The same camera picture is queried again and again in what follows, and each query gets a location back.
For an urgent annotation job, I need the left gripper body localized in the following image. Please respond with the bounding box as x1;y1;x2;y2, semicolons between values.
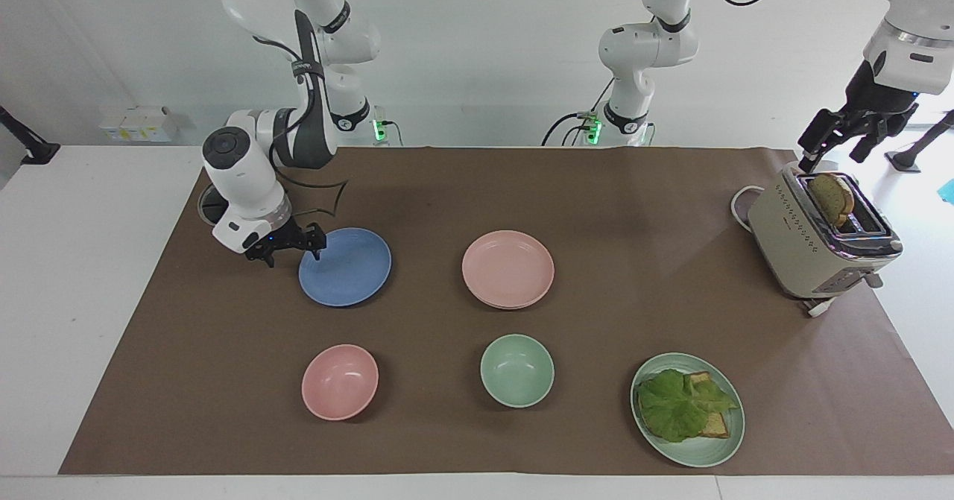
845;60;920;123

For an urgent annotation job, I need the toast slice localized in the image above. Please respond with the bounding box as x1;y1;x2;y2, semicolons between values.
687;370;732;439

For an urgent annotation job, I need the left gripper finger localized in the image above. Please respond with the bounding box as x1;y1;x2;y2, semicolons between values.
797;106;859;175
850;115;907;165

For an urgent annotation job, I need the pink plate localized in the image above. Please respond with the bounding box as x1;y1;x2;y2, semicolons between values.
461;230;556;308

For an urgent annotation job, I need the round black table grommet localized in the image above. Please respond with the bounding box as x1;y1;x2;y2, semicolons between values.
197;185;229;226

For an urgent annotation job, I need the green lettuce leaf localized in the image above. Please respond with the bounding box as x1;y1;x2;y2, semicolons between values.
636;368;740;443

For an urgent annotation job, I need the green plate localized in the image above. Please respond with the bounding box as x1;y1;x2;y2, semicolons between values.
630;352;746;469

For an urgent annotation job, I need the beige toaster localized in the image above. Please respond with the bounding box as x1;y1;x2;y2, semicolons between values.
747;162;904;301

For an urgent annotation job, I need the pink bowl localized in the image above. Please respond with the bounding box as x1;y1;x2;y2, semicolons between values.
301;344;380;422

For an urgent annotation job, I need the beige plate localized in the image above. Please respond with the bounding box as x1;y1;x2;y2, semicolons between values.
464;280;555;311

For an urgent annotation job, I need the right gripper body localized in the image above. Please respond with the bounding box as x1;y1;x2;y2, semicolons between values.
252;221;309;255

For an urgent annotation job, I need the blue plate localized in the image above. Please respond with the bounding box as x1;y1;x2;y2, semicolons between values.
298;227;393;308

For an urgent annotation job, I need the black stand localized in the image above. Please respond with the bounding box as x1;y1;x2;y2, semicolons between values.
885;110;954;173
0;104;61;166

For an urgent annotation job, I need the green bowl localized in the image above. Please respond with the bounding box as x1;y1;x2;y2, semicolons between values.
479;333;556;410

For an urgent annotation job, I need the bread slice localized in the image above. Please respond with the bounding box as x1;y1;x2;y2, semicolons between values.
808;173;856;228

